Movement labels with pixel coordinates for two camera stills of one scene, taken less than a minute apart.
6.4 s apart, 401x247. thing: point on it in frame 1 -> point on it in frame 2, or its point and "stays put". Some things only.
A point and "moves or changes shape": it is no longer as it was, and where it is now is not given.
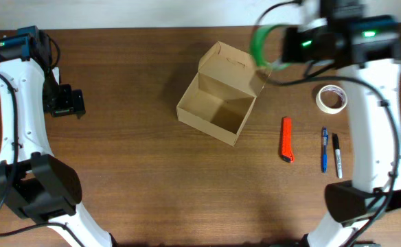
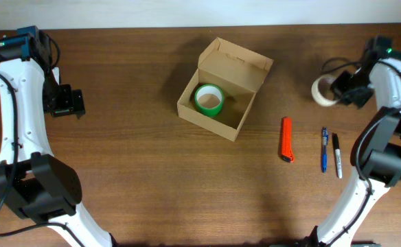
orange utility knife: x=286 y=140 stays put
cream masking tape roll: x=336 y=89 moves or changes shape
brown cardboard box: x=222 y=92 stays put
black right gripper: x=292 y=53 -> x=338 y=89
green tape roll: x=257 y=49 -> x=209 y=99
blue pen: x=325 y=136 stays put
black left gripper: x=73 y=101 stays put
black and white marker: x=338 y=153 stays put
